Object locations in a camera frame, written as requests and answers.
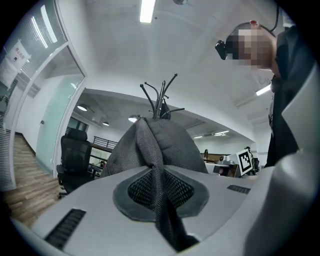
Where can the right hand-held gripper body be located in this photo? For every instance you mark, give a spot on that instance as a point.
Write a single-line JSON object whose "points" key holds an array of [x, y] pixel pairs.
{"points": [[245, 161]]}

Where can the person's head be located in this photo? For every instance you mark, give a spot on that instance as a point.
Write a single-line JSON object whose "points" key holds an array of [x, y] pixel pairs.
{"points": [[257, 50]]}

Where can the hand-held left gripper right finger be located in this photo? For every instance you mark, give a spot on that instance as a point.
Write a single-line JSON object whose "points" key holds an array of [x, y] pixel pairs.
{"points": [[217, 200]]}

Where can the rectangular ceiling light panel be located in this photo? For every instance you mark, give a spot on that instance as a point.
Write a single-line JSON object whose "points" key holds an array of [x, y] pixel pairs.
{"points": [[198, 137], [221, 132], [263, 90], [147, 11]]}

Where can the person's dark shirt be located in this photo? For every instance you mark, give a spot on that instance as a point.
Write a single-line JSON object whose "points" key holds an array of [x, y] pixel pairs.
{"points": [[287, 100]]}

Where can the plain white paper sheet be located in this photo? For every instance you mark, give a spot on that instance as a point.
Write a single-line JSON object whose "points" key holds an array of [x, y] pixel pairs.
{"points": [[6, 72]]}

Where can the black metal coat rack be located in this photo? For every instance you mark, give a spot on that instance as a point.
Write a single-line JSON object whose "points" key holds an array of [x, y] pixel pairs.
{"points": [[157, 111]]}

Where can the round ceiling smoke detector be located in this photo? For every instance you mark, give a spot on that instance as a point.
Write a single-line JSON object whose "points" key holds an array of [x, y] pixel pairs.
{"points": [[178, 2]]}

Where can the black head camera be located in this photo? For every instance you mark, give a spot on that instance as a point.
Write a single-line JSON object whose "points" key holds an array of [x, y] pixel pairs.
{"points": [[221, 50]]}

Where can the black backpack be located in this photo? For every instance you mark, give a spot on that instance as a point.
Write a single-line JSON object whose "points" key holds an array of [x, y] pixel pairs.
{"points": [[150, 140]]}

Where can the white paper notice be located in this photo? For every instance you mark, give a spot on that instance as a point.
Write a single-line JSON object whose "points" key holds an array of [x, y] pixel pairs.
{"points": [[18, 55]]}

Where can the black dome pendant lamp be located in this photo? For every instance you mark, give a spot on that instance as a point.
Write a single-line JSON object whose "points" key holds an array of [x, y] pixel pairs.
{"points": [[105, 123], [82, 107], [133, 118]]}

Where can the black metal balcony railing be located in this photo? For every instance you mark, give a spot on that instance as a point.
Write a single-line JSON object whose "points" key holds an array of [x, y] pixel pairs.
{"points": [[100, 138]]}

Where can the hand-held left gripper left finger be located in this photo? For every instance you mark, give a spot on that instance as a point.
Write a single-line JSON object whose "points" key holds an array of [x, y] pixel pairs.
{"points": [[100, 212]]}

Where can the black mesh office chair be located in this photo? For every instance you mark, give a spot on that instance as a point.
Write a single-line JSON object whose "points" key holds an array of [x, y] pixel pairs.
{"points": [[75, 155]]}

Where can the glass partition wall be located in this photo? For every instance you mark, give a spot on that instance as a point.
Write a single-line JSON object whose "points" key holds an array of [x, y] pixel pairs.
{"points": [[57, 112]]}

